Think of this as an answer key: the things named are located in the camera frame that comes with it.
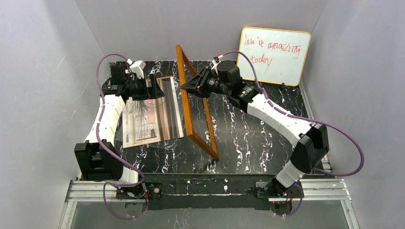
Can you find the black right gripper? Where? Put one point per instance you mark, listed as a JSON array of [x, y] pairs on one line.
[[203, 81]]

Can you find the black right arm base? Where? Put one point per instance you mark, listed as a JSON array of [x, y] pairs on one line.
[[270, 190]]

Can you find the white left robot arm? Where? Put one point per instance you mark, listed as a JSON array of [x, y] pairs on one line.
[[97, 157]]

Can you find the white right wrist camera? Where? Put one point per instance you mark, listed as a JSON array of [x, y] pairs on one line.
[[216, 60]]

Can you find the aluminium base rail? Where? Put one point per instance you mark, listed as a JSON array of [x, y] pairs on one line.
[[212, 191]]

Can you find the yellow-framed whiteboard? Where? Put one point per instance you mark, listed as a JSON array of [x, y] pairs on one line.
[[278, 56]]

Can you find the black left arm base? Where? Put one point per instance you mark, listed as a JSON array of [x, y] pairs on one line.
[[146, 190]]

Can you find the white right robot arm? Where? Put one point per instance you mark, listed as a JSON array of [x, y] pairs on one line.
[[309, 141]]

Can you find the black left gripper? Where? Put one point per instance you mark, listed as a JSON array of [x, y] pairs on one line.
[[149, 88]]

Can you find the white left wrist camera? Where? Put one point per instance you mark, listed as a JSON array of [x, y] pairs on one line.
[[136, 68]]

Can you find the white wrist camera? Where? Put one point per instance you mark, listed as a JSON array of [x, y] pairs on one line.
[[136, 68], [216, 60]]

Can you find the printed photo sheet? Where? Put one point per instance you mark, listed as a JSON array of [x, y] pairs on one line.
[[129, 124]]

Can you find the orange wooden picture frame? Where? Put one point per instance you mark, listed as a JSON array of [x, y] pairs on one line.
[[197, 117]]

